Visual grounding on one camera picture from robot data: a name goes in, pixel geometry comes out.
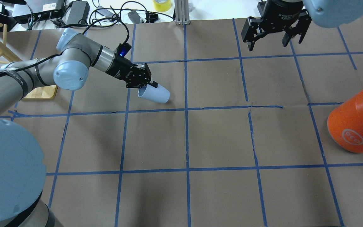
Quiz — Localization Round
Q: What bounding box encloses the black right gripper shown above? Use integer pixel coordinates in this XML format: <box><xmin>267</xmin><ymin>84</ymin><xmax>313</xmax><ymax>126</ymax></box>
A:
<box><xmin>242</xmin><ymin>0</ymin><xmax>312</xmax><ymax>51</ymax></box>

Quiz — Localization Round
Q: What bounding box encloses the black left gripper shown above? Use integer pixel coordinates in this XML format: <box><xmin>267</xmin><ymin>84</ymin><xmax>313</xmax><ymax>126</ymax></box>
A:
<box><xmin>105</xmin><ymin>44</ymin><xmax>158</xmax><ymax>89</ymax></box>

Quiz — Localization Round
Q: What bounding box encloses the light blue plastic cup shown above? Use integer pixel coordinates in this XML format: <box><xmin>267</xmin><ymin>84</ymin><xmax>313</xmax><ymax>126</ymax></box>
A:
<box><xmin>137</xmin><ymin>84</ymin><xmax>170</xmax><ymax>104</ymax></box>

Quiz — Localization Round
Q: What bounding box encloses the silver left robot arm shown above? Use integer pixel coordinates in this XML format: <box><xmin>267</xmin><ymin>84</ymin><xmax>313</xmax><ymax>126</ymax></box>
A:
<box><xmin>0</xmin><ymin>28</ymin><xmax>170</xmax><ymax>227</ymax></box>

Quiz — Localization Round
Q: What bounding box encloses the yellow tape roll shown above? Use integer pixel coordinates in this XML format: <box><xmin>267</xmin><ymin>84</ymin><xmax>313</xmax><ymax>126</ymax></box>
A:
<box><xmin>152</xmin><ymin>0</ymin><xmax>172</xmax><ymax>12</ymax></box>

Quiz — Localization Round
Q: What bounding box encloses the black power brick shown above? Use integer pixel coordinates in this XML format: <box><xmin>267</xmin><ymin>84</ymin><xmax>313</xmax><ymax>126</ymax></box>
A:
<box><xmin>65</xmin><ymin>0</ymin><xmax>90</xmax><ymax>25</ymax></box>

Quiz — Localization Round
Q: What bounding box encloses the aluminium frame post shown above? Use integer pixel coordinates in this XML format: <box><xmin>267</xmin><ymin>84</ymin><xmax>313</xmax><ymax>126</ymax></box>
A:
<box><xmin>174</xmin><ymin>0</ymin><xmax>190</xmax><ymax>25</ymax></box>

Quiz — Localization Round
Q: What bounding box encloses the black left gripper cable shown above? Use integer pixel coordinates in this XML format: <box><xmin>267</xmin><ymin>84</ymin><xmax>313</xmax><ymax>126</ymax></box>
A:
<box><xmin>87</xmin><ymin>13</ymin><xmax>130</xmax><ymax>51</ymax></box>

